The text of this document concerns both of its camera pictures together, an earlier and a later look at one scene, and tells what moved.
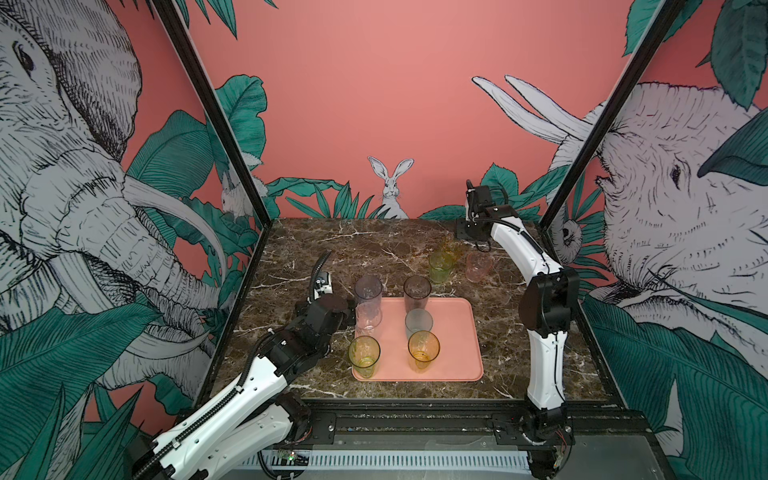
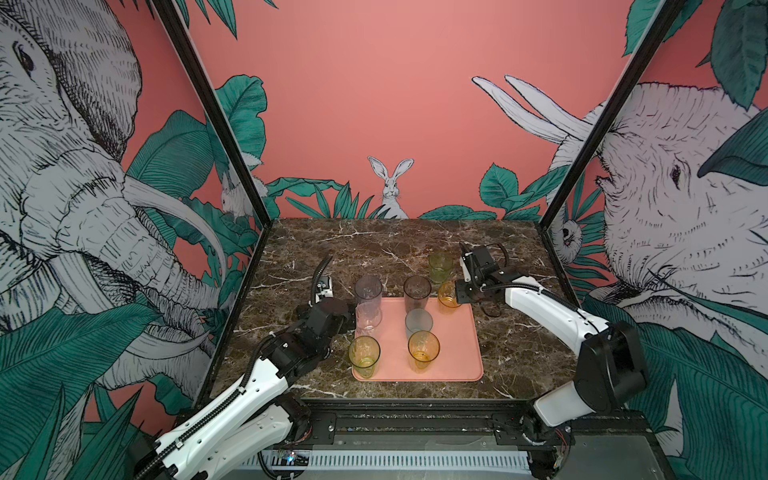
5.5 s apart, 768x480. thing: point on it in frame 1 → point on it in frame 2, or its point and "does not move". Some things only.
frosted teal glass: x=418 y=319 does not move
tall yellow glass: x=423 y=348 does not move
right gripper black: x=461 y=232 → x=460 y=284
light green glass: x=364 y=351 does not move
